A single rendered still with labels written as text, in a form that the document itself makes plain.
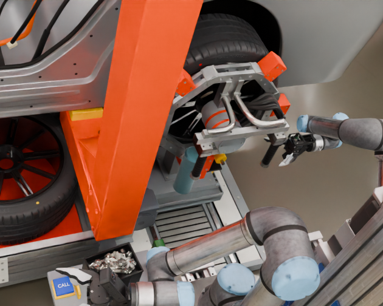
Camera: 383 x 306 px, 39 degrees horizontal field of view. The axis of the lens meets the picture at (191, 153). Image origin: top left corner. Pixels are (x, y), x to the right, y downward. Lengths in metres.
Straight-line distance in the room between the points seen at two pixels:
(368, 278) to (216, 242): 0.39
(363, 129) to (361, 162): 1.79
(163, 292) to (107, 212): 0.75
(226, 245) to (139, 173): 0.60
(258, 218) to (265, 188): 1.93
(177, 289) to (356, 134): 0.93
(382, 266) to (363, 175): 2.39
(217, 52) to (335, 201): 1.61
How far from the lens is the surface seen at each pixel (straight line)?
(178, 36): 1.51
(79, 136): 2.41
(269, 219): 1.40
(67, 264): 2.61
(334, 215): 3.45
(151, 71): 1.57
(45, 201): 2.42
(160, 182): 2.89
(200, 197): 2.97
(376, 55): 4.78
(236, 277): 1.75
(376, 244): 1.38
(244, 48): 2.26
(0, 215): 2.39
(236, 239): 1.46
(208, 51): 2.20
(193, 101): 2.41
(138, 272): 2.22
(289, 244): 1.36
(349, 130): 2.06
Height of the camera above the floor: 2.54
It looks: 49 degrees down
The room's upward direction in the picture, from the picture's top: 21 degrees clockwise
